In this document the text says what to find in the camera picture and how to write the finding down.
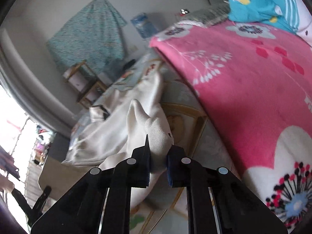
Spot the beige zip-up jacket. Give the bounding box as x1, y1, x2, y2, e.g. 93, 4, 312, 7
63, 72, 174, 208

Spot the pink floral blanket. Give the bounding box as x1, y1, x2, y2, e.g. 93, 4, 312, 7
150, 21, 311, 231

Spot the wooden chair dark seat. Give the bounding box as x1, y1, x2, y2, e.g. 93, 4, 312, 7
63, 60, 108, 109

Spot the teal floral hanging cloth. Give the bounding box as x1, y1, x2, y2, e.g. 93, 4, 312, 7
46, 0, 127, 74

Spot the blue water bottle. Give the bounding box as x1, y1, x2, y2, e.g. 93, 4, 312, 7
131, 13, 158, 40

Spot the grey patterned cushion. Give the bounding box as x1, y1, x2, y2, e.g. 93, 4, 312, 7
185, 3, 230, 27

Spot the blue cartoon pillow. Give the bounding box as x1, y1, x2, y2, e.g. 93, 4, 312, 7
229, 0, 300, 33

